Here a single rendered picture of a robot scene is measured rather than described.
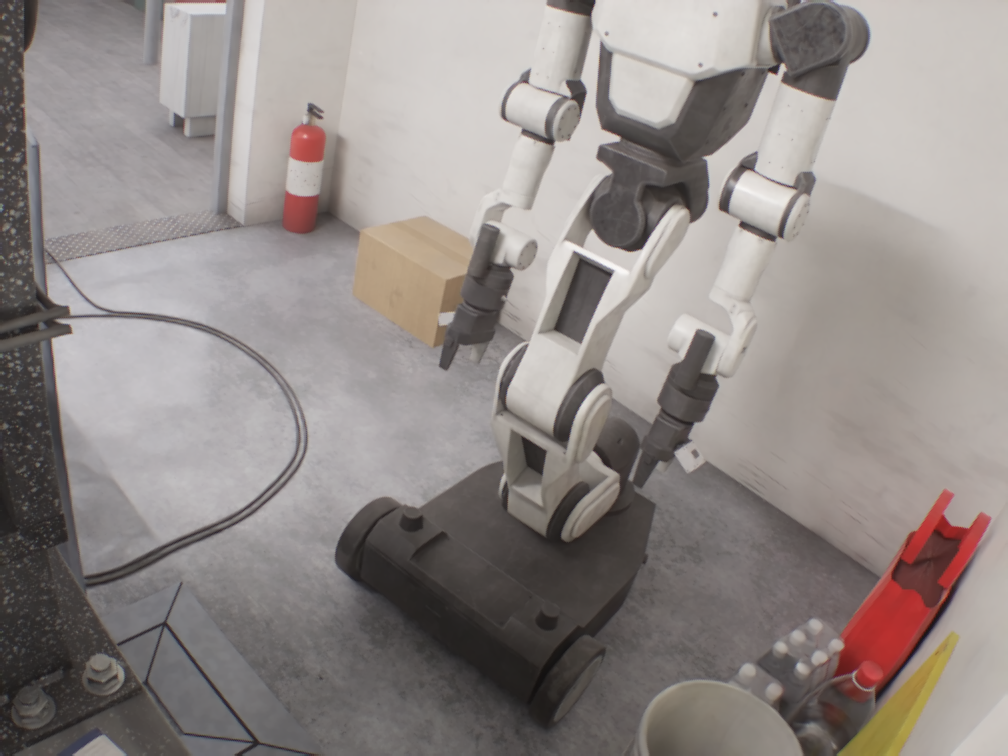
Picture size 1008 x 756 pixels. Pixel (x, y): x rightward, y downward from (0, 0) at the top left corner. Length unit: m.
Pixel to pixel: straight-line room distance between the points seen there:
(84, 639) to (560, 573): 1.11
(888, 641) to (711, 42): 1.33
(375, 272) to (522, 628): 1.59
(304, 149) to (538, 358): 2.02
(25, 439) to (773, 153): 1.05
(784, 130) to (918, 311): 1.01
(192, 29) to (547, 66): 3.10
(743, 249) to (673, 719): 0.81
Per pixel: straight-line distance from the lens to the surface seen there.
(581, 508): 1.67
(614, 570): 1.80
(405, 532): 1.69
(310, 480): 2.10
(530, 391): 1.41
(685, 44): 1.25
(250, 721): 1.61
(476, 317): 1.52
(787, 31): 1.24
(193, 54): 4.39
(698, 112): 1.27
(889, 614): 1.92
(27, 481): 0.66
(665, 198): 1.38
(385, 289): 2.80
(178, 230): 3.35
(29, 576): 0.77
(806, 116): 1.26
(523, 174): 1.47
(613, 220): 1.37
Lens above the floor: 1.38
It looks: 31 degrees down
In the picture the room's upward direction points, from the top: 14 degrees clockwise
